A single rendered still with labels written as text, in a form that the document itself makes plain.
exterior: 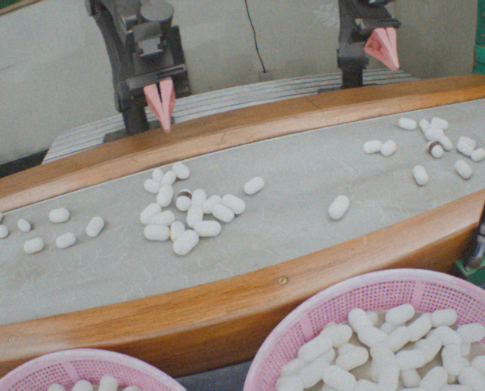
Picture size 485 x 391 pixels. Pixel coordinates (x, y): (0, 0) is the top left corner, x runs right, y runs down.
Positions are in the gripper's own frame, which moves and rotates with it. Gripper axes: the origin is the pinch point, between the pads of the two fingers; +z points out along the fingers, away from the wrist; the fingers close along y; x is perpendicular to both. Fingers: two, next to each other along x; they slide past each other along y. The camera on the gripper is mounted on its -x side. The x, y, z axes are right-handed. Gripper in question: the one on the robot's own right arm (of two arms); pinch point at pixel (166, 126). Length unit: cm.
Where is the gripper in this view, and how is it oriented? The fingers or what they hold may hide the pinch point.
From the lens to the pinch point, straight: 59.2
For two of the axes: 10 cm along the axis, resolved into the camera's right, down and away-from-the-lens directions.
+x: -0.7, 2.8, 9.6
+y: 9.6, -2.5, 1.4
